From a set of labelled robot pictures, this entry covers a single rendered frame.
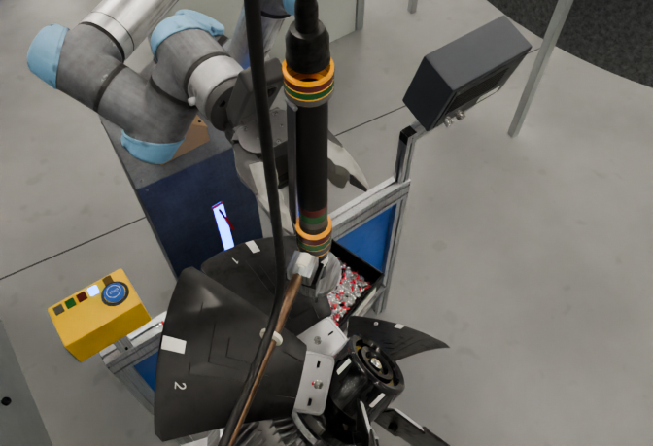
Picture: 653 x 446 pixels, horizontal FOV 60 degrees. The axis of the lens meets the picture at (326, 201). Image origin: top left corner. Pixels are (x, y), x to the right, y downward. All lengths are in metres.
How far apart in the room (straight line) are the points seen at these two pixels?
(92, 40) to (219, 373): 0.47
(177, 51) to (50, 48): 0.17
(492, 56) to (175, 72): 0.85
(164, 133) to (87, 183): 2.10
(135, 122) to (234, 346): 0.33
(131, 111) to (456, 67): 0.80
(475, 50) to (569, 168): 1.61
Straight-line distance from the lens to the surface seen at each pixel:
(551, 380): 2.38
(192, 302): 0.80
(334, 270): 0.77
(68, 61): 0.82
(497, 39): 1.45
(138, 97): 0.79
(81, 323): 1.24
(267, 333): 0.62
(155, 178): 1.48
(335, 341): 1.00
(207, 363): 0.80
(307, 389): 0.91
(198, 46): 0.74
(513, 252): 2.58
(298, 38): 0.45
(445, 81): 1.33
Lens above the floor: 2.12
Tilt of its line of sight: 55 degrees down
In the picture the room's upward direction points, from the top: straight up
